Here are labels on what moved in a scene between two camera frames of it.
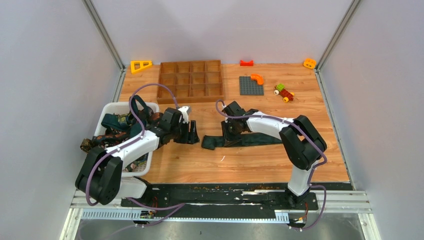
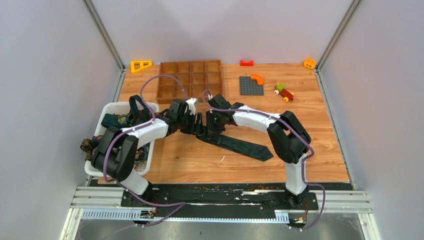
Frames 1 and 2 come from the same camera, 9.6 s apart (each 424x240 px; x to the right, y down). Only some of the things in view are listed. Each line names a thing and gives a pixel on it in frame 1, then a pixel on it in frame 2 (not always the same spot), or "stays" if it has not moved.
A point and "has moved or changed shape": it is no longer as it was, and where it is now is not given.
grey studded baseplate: (248, 86) stays
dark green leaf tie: (211, 142) has moved or changed shape
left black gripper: (190, 137) to (198, 129)
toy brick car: (286, 95) stays
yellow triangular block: (141, 67) stays
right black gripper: (228, 139) to (211, 128)
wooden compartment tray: (189, 81) stays
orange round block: (310, 63) stays
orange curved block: (258, 77) stays
